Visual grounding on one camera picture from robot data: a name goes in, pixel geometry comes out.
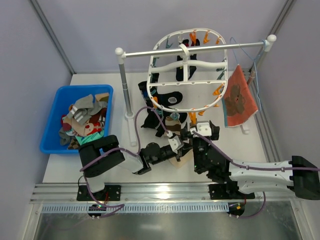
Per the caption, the beige brown striped sock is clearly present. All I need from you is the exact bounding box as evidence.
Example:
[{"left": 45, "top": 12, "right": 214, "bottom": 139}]
[{"left": 164, "top": 114, "right": 193, "bottom": 169}]

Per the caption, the white oval clip hanger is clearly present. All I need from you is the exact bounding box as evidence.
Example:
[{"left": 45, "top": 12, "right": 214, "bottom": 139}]
[{"left": 146, "top": 28, "right": 228, "bottom": 124}]

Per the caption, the grey striped sock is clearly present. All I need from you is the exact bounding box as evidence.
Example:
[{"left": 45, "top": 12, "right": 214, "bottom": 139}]
[{"left": 67, "top": 94, "right": 100, "bottom": 125}]

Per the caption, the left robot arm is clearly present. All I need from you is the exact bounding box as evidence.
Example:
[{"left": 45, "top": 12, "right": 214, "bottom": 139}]
[{"left": 78, "top": 134, "right": 192, "bottom": 194}]

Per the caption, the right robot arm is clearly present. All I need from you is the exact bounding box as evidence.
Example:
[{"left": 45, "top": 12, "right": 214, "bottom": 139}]
[{"left": 180, "top": 121, "right": 320, "bottom": 200}]

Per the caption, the pile of socks in bin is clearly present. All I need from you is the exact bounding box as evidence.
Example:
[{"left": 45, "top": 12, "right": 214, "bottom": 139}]
[{"left": 58, "top": 92, "right": 110, "bottom": 150}]

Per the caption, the orange bear towel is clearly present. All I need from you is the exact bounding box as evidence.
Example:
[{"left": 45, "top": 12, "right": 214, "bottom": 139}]
[{"left": 221, "top": 65, "right": 258, "bottom": 128}]

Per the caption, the black blue sport sock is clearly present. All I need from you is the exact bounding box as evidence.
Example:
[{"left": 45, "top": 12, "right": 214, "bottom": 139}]
[
  {"left": 152, "top": 91, "right": 183, "bottom": 107},
  {"left": 138, "top": 81, "right": 154, "bottom": 108}
]

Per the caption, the navy christmas sock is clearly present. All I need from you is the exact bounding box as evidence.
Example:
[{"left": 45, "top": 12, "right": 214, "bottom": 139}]
[{"left": 175, "top": 38, "right": 202, "bottom": 82}]

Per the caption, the blue plastic bin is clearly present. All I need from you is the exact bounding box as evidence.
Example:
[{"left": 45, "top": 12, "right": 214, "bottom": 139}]
[{"left": 40, "top": 84, "right": 114, "bottom": 155}]

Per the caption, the white drying rack stand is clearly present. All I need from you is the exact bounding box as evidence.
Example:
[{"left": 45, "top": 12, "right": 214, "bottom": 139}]
[{"left": 115, "top": 28, "right": 277, "bottom": 146}]

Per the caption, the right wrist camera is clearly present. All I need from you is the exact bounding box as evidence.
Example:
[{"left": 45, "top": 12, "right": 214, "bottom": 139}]
[{"left": 190, "top": 121, "right": 213, "bottom": 137}]

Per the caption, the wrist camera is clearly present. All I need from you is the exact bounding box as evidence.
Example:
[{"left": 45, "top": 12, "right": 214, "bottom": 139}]
[
  {"left": 168, "top": 135, "right": 184, "bottom": 151},
  {"left": 190, "top": 121, "right": 213, "bottom": 137}
]

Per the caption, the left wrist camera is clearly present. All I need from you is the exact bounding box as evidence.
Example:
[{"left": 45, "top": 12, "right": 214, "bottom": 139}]
[{"left": 168, "top": 135, "right": 184, "bottom": 151}]

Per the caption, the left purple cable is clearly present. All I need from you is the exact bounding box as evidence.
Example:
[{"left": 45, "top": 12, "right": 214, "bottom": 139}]
[{"left": 79, "top": 106, "right": 173, "bottom": 173}]

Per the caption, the aluminium rail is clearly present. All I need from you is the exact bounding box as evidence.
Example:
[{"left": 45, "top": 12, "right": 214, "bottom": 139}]
[{"left": 29, "top": 182, "right": 305, "bottom": 205}]

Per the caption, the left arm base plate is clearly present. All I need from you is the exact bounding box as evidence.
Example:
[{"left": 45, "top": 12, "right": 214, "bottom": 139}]
[{"left": 76, "top": 184, "right": 121, "bottom": 202}]

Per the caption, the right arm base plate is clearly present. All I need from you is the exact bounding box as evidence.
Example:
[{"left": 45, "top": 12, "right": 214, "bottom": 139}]
[{"left": 208, "top": 183, "right": 255, "bottom": 200}]

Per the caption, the blue wire hanger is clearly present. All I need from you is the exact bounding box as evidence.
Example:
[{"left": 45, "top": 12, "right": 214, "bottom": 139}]
[{"left": 240, "top": 39, "right": 267, "bottom": 111}]

